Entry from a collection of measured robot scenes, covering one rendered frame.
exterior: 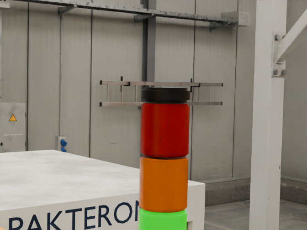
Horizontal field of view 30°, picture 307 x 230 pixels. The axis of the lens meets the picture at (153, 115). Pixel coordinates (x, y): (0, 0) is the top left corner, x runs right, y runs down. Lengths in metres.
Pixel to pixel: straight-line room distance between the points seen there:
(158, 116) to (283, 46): 2.56
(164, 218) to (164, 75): 9.65
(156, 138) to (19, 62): 8.24
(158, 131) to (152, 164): 0.03
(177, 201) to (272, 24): 2.59
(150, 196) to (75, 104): 8.66
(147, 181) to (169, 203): 0.03
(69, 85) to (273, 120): 6.31
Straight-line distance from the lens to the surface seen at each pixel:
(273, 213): 3.23
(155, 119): 0.56
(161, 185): 0.57
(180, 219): 0.58
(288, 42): 3.08
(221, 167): 11.31
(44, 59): 8.96
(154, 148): 0.57
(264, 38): 3.15
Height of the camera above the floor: 2.35
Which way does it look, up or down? 3 degrees down
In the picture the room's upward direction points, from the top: 1 degrees clockwise
